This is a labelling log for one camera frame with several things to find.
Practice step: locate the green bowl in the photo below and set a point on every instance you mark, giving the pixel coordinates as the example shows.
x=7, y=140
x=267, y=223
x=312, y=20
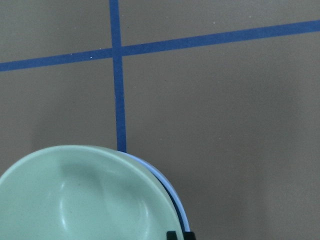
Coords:
x=77, y=192

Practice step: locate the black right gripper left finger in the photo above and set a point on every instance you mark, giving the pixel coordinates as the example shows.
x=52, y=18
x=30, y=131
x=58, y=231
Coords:
x=171, y=235

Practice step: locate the blue bowl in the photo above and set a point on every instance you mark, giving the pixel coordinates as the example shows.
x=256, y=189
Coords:
x=179, y=208

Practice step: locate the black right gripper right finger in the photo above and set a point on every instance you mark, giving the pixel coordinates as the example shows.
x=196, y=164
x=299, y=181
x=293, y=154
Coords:
x=188, y=235

